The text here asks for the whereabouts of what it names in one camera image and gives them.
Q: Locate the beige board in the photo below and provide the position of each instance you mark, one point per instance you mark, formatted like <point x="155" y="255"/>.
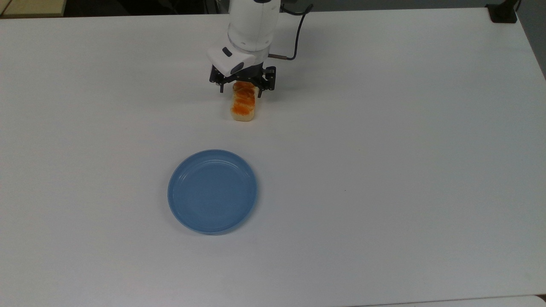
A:
<point x="30" y="8"/>

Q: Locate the blue round plate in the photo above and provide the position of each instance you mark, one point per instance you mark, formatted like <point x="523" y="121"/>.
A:
<point x="213" y="192"/>

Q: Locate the black table clamp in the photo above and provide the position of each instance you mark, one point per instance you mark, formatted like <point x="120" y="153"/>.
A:
<point x="503" y="15"/>

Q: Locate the white side table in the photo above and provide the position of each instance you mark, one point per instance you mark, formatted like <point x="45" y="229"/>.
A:
<point x="469" y="302"/>

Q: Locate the orange glazed bread roll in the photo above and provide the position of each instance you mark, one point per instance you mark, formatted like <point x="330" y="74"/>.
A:
<point x="244" y="106"/>

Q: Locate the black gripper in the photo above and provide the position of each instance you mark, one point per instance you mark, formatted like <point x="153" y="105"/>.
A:
<point x="266" y="74"/>

